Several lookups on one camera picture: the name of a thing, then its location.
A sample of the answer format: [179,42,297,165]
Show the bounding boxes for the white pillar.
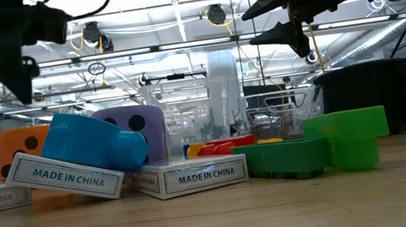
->
[204,47,249,144]

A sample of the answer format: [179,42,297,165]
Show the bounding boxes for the bright green T-shaped block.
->
[300,104,394,179]

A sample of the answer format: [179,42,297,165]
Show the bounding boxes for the shallow clear plastic bin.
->
[236,84,329,147]

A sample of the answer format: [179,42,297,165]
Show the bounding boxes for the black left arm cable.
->
[42,0,114,25]

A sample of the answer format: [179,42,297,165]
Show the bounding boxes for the black bucket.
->
[311,56,406,144]

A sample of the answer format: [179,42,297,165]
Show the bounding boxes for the tall clear plastic bin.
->
[137,72,247,162]

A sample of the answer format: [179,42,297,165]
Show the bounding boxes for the large light blue peg block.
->
[35,101,152,184]

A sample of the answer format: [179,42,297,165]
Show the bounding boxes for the yellow cable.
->
[307,22,326,75]

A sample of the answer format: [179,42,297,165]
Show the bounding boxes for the yellow flat brick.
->
[256,136,284,147]

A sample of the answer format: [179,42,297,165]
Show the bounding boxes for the long dark green brick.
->
[231,133,334,189]

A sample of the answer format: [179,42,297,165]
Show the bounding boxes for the purple foam die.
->
[90,100,172,173]

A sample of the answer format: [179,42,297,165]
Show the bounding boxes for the orange foam die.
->
[0,122,57,184]

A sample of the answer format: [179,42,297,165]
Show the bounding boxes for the small ceiling cable reel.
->
[304,49,320,66]
[136,72,152,88]

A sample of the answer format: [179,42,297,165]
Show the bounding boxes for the red brick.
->
[195,132,259,159]

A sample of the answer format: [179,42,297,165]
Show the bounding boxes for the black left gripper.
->
[0,0,84,110]

